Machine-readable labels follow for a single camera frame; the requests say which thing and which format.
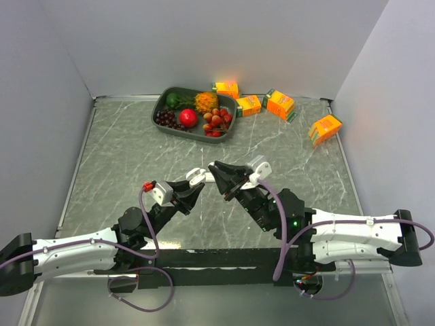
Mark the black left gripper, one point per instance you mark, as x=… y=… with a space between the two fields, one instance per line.
x=185 y=195

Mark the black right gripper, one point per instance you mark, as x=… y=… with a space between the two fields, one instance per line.
x=225 y=182

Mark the white square charging case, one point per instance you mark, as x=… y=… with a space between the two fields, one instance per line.
x=196 y=176

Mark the white oval charging case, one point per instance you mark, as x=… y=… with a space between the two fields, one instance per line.
x=209 y=178

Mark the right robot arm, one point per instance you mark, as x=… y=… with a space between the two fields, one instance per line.
x=319 y=237

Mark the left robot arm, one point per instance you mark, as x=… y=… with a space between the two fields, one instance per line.
x=26 y=261

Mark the orange box middle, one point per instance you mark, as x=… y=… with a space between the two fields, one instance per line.
x=248 y=105

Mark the red pomegranate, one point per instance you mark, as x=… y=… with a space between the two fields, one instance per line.
x=188 y=118

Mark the dark grey fruit tray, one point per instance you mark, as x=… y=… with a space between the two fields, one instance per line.
x=187 y=102

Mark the dark purple grapes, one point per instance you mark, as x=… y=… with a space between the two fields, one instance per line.
x=169 y=119

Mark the orange pineapple toy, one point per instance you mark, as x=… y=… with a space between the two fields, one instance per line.
x=206 y=102

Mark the orange sponge box near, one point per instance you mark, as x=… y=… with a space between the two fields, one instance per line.
x=279 y=104

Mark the orange box back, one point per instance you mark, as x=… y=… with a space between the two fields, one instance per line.
x=230 y=89

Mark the green pepper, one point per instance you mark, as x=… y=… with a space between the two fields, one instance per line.
x=172 y=100

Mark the orange striped sponge box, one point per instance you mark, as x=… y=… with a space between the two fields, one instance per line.
x=323 y=129

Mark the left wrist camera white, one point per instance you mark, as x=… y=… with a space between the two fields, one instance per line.
x=160 y=192

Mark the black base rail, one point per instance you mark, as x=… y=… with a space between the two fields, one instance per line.
x=142 y=270

